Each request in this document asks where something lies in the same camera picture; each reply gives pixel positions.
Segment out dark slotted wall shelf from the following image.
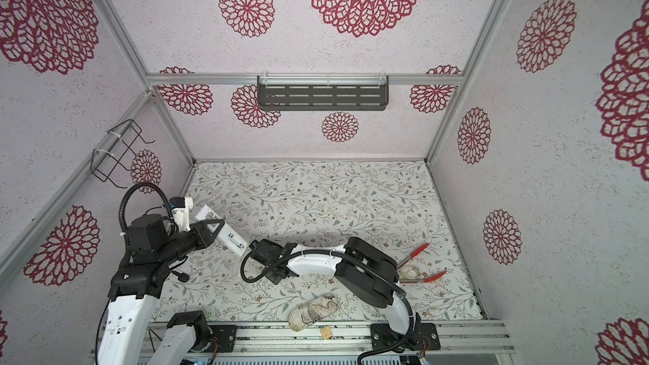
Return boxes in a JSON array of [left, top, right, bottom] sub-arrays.
[[256, 75, 390, 112]]

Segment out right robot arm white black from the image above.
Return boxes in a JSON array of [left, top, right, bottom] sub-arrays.
[[240, 237, 421, 338]]

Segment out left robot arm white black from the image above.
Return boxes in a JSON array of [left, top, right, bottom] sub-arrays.
[[95, 182, 225, 364]]

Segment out black wire wall rack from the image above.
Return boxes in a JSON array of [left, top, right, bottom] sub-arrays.
[[90, 118, 155, 189]]

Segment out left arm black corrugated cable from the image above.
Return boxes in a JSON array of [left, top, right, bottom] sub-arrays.
[[117, 181, 176, 237]]

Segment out red handled pliers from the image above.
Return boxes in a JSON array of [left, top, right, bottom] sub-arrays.
[[397, 243, 447, 284]]

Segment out white remote control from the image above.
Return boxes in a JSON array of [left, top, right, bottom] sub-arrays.
[[195, 204, 248, 257]]

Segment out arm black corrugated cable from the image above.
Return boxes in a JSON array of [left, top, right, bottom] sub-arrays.
[[239, 247, 417, 365], [117, 181, 176, 237]]

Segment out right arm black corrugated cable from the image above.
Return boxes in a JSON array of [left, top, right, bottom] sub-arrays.
[[239, 247, 417, 365]]

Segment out small wooden block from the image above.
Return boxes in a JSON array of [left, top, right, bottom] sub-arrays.
[[319, 326, 333, 341]]

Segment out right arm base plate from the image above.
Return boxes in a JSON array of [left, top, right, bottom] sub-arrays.
[[369, 323, 441, 352]]

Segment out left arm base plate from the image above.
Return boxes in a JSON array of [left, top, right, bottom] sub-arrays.
[[206, 325, 238, 354]]

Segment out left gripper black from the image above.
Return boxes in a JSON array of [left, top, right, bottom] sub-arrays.
[[159, 219, 225, 265]]

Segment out crumpled patterned cloth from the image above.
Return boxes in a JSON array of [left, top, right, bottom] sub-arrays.
[[288, 293, 340, 332]]

